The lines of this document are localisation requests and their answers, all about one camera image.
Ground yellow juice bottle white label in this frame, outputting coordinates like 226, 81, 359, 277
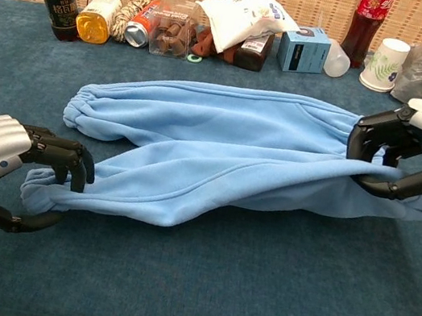
72, 0, 125, 48

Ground clear box of brown capsules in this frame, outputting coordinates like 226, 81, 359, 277
146, 0, 205, 63

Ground white paper cup leaf print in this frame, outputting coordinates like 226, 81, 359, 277
356, 33, 413, 97

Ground reddish brown cloth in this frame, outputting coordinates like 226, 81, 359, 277
190, 23, 242, 65

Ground braided rope bundle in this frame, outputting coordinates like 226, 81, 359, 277
110, 0, 153, 47

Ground white printed pouch bag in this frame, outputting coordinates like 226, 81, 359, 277
187, 0, 306, 67

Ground cola bottle red cap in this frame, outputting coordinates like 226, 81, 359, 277
336, 0, 397, 74

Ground orange drink can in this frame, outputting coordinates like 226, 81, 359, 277
122, 0, 162, 52

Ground light blue fleece pants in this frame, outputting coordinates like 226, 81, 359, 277
16, 49, 422, 285

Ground dark brown barcode box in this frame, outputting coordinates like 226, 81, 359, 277
233, 27, 277, 74

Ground teal table mat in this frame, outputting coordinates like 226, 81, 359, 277
0, 0, 422, 316

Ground light blue carton box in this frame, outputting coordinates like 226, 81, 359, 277
274, 21, 336, 80

